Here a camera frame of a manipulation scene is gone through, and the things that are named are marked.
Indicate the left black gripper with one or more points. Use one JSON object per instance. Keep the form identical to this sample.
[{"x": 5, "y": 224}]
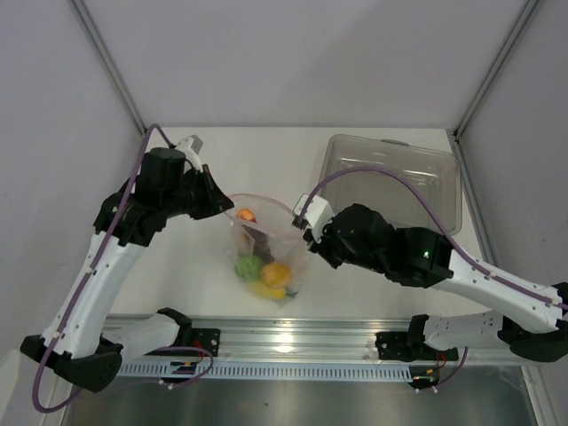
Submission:
[{"x": 215, "y": 201}]

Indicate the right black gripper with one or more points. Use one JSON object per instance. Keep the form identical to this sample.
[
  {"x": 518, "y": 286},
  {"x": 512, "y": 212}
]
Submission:
[{"x": 321, "y": 248}]

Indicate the yellow lemon toy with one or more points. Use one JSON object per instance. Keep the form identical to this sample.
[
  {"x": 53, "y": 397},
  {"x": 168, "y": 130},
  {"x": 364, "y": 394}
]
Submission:
[{"x": 275, "y": 275}]

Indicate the clear zip top bag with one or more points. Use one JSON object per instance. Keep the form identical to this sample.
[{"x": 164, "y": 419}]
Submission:
[{"x": 273, "y": 218}]

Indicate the red meat slice toy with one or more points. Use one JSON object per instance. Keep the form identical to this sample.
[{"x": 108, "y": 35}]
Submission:
[{"x": 260, "y": 247}]

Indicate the green guava toy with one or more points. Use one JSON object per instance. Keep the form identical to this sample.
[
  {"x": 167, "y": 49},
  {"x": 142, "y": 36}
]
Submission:
[{"x": 248, "y": 268}]

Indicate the yellow mango toy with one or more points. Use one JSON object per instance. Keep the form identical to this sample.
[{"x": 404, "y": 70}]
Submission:
[{"x": 261, "y": 290}]

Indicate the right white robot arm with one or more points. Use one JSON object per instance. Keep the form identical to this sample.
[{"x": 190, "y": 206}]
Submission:
[{"x": 526, "y": 317}]

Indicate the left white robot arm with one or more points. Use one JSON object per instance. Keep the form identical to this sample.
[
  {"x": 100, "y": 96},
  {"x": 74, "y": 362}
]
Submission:
[{"x": 169, "y": 182}]

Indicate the clear plastic tray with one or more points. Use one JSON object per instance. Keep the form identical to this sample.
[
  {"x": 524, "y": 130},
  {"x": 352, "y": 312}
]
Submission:
[{"x": 434, "y": 174}]

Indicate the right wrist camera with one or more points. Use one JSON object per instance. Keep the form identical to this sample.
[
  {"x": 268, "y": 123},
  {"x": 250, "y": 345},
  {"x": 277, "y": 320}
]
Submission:
[{"x": 312, "y": 215}]

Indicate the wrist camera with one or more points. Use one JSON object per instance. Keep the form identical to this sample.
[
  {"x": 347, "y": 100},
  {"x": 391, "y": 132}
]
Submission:
[
  {"x": 312, "y": 215},
  {"x": 191, "y": 147}
]

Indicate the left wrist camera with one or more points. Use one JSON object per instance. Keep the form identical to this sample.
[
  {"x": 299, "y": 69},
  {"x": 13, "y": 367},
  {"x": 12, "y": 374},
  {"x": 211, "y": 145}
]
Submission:
[{"x": 191, "y": 147}]

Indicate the aluminium mounting rail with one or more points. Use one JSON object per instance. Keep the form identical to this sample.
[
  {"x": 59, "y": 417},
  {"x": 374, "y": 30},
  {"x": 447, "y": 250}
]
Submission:
[{"x": 349, "y": 341}]

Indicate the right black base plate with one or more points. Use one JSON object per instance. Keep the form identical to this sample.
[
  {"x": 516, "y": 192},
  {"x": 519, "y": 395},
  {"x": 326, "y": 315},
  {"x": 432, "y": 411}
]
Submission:
[{"x": 399, "y": 346}]

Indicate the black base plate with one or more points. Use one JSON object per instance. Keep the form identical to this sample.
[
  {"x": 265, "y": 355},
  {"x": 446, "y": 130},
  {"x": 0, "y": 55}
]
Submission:
[
  {"x": 206, "y": 338},
  {"x": 399, "y": 346}
]

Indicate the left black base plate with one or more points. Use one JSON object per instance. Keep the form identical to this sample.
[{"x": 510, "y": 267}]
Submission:
[{"x": 206, "y": 338}]

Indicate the white slotted cable duct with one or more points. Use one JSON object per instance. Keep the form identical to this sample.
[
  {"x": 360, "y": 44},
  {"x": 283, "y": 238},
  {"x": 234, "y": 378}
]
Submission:
[{"x": 368, "y": 372}]

